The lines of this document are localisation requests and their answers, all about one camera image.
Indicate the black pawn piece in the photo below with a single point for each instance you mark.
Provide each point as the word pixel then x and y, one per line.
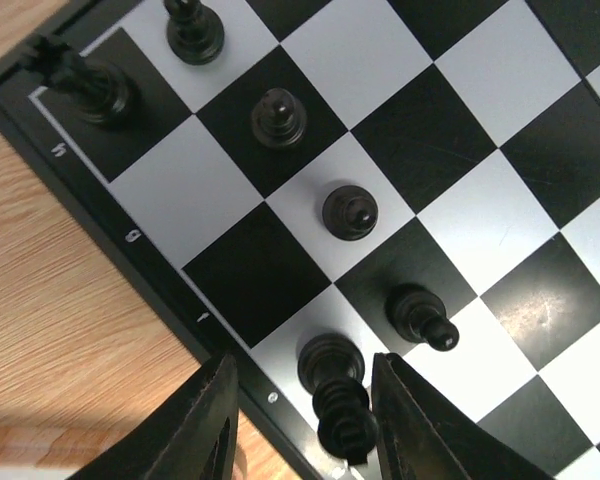
pixel 350 212
pixel 279 119
pixel 195 33
pixel 419 316

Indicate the black and silver chessboard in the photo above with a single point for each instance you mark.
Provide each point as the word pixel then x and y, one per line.
pixel 309 183

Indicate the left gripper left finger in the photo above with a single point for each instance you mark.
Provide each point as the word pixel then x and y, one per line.
pixel 191 435

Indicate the black queen piece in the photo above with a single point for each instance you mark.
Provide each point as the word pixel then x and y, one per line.
pixel 331 369

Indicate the black rook piece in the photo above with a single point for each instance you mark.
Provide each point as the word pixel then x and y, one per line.
pixel 100 93

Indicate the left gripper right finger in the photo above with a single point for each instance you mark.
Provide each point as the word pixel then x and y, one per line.
pixel 422 435

